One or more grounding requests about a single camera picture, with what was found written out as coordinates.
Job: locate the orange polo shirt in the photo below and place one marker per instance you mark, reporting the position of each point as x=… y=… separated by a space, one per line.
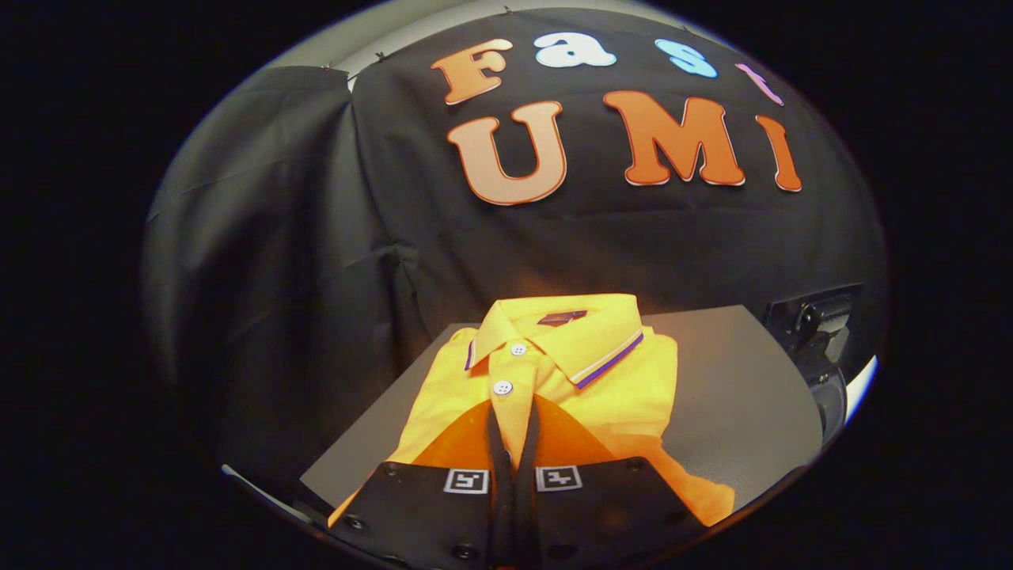
x=601 y=380

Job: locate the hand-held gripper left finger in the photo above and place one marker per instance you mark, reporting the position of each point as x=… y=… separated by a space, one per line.
x=501 y=514

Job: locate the white flat panel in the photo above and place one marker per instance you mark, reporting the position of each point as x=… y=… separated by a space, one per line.
x=863 y=388

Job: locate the black backdrop cloth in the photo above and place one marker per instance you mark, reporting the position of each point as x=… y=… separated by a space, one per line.
x=316 y=237

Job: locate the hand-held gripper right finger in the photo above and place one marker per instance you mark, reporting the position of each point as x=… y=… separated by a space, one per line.
x=526 y=514

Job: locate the grey side table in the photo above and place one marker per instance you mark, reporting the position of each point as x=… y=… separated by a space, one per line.
x=736 y=380

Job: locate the dark glass washing machine lid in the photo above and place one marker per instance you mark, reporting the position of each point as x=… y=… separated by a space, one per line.
x=823 y=313

